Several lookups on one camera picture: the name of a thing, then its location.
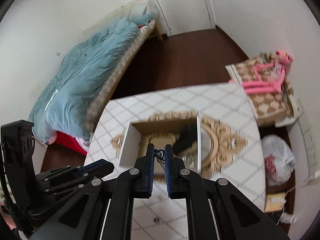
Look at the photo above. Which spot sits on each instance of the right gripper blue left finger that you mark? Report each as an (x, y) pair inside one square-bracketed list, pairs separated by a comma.
[(145, 165)]

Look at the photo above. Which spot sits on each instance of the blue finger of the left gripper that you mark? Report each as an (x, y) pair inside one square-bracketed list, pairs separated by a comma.
[(99, 169)]

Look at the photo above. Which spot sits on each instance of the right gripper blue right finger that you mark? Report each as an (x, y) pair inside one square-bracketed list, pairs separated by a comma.
[(173, 165)]

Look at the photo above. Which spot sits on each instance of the black fitness band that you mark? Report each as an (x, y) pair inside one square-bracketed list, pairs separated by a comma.
[(187, 137)]

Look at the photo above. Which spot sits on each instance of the red blanket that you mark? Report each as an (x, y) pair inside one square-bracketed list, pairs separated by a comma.
[(67, 141)]

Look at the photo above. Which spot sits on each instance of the white cardboard box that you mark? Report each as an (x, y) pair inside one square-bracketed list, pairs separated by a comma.
[(138, 135)]

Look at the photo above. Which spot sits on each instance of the white diamond-pattern tablecloth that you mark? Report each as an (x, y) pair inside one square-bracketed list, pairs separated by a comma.
[(210, 127)]

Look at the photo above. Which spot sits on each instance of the teal quilt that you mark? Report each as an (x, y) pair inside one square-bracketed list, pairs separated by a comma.
[(62, 106)]

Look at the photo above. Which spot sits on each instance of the white plastic bag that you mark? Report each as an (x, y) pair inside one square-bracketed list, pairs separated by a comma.
[(279, 160)]

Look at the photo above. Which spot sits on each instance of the white charger plug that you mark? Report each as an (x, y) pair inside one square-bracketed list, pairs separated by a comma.
[(287, 218)]

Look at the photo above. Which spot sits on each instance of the white power strip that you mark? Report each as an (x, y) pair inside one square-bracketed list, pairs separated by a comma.
[(310, 151)]

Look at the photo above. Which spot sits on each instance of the pink panther plush toy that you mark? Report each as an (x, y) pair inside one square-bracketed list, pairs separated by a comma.
[(263, 74)]

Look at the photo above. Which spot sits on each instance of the checkered bed mattress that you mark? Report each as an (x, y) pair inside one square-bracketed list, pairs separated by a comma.
[(96, 107)]

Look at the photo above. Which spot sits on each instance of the white door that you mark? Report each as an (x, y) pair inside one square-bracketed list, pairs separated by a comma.
[(184, 16)]

